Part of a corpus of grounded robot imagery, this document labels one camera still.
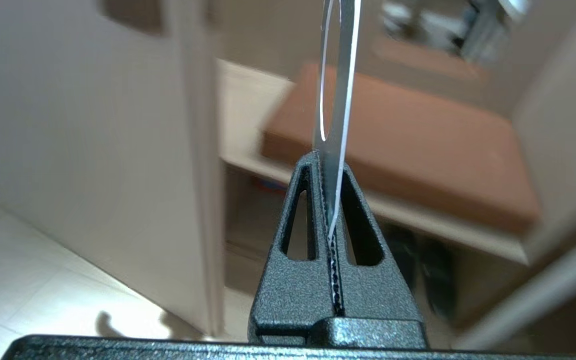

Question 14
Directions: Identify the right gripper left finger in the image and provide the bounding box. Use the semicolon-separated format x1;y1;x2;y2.
247;151;337;346

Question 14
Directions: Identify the brown seat cushion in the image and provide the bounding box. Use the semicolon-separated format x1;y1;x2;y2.
260;62;541;236

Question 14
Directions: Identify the beige wooden bench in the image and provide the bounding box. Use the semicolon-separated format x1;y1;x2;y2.
216;57;531;321

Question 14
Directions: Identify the grey door hanger sign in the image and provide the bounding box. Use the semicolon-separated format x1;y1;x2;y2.
312;0;363;241

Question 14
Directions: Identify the black shoe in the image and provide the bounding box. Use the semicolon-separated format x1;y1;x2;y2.
418;237;456;321

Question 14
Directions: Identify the beige door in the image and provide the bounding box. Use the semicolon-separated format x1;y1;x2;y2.
0;0;226;338

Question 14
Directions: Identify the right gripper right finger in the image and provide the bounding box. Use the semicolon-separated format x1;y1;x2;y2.
329;162;429;349

